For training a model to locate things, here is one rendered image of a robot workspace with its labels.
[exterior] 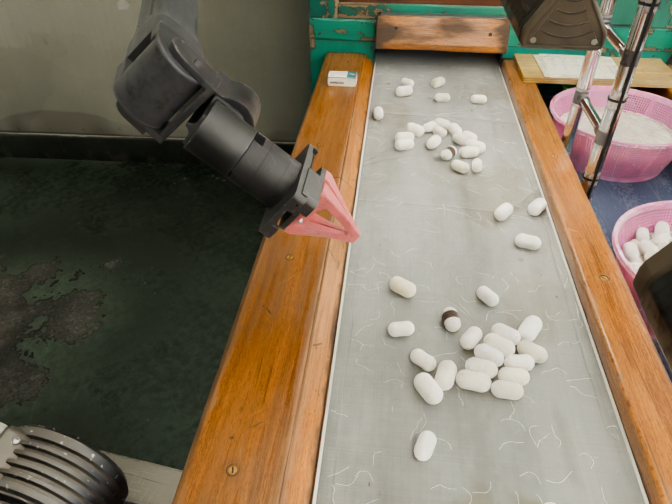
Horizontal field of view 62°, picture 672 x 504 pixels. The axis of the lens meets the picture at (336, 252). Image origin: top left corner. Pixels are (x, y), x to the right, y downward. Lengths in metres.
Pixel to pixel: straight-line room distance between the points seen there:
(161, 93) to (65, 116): 2.15
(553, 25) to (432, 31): 0.77
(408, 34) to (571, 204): 0.63
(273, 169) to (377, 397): 0.26
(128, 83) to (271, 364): 0.31
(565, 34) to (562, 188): 0.37
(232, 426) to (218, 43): 1.88
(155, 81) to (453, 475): 0.45
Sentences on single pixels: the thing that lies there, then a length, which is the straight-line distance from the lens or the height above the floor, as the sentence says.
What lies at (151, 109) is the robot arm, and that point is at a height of 1.01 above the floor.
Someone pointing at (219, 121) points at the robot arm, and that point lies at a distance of 0.55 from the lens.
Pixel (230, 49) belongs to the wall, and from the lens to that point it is 2.30.
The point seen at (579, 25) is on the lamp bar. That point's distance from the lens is 0.62.
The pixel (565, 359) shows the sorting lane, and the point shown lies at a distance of 0.69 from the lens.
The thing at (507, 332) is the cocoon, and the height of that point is 0.76.
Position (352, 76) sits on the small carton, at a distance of 1.22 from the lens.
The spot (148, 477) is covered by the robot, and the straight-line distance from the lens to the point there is 0.90.
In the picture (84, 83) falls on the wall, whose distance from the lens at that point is 2.57.
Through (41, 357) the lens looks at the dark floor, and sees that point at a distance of 1.82.
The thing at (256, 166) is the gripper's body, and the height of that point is 0.96.
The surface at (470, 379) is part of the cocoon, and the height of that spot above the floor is 0.76.
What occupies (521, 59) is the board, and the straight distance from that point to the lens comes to 1.41.
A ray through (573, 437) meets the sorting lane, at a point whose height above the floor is 0.74.
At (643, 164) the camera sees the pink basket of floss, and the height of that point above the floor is 0.72.
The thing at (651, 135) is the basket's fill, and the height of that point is 0.73.
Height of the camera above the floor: 1.23
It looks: 39 degrees down
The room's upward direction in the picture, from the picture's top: straight up
